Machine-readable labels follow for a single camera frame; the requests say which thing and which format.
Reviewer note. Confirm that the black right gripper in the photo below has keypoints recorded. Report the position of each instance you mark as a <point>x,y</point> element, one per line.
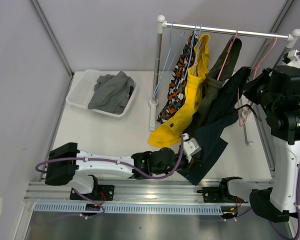
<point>264,77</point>

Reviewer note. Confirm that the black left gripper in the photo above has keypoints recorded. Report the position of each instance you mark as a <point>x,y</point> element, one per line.
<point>190,166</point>

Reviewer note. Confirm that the dark navy shorts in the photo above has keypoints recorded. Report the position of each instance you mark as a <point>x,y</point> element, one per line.
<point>222,114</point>

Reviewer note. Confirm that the pink wire hanger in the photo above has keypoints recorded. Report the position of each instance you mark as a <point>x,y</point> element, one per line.
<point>268,48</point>
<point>227,54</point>

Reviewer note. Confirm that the olive green shorts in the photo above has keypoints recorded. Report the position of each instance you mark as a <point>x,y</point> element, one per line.
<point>211,86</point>

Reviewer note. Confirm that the blue wire hanger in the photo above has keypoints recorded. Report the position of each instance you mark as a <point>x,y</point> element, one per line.
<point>188,52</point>
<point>174,44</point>
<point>198,46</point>

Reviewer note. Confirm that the grey shorts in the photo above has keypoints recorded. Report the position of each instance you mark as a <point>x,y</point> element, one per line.
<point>112,93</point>

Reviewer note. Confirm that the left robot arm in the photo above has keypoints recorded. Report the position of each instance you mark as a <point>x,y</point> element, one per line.
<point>69,166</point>

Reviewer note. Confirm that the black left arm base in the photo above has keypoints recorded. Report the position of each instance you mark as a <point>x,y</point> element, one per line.
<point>103,193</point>

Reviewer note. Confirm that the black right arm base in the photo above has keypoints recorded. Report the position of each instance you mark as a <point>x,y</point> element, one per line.
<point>218,194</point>

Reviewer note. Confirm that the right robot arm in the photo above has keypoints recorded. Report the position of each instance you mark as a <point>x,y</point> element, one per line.
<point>277,91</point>

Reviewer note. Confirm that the yellow shorts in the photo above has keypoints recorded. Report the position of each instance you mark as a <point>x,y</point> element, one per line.
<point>169,132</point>

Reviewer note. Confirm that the camouflage patterned shorts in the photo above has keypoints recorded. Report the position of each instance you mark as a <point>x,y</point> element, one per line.
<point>176,95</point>

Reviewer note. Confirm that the white steel clothes rack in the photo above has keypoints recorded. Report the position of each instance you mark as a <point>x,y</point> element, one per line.
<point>291,39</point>

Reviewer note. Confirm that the white perforated plastic basket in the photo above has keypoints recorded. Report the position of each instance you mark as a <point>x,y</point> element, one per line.
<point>82,93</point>

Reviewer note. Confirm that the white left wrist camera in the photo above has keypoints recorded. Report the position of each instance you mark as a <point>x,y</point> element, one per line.
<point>190,146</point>

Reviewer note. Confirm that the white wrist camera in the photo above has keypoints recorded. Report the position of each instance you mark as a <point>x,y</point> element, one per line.
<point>190,146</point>
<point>292,59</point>

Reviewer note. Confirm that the aluminium mounting rail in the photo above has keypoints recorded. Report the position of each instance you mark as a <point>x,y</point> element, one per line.
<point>129,191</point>

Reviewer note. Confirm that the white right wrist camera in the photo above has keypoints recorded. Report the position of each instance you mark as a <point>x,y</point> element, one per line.
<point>292,59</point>

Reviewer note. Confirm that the white slotted cable duct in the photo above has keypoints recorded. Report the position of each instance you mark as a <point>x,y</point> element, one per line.
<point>127,208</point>

